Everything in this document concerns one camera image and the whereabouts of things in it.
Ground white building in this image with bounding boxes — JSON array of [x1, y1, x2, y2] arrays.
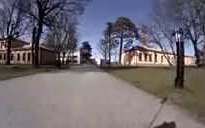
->
[[60, 49, 82, 65]]

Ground tall pine tree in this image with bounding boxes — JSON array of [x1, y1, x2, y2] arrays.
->
[[105, 16, 140, 67]]

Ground dark evergreen tree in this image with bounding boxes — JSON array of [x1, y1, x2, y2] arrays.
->
[[79, 40, 93, 64]]

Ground grass with tree shadows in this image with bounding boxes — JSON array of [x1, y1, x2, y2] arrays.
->
[[0, 64, 73, 83]]

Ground small bare tree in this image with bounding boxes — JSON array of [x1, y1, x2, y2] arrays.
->
[[96, 37, 111, 66]]

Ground yellow building with pale chimney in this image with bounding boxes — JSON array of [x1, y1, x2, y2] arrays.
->
[[121, 29, 198, 67]]

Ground yellow building with dark chimney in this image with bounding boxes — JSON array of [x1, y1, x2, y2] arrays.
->
[[0, 35, 58, 66]]

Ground open grass lawn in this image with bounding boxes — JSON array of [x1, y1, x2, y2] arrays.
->
[[102, 65, 205, 118]]

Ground row of bare trees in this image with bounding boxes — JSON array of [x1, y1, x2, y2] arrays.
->
[[0, 0, 91, 69]]

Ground grey gravel path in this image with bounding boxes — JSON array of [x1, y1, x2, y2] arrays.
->
[[0, 64, 205, 128]]

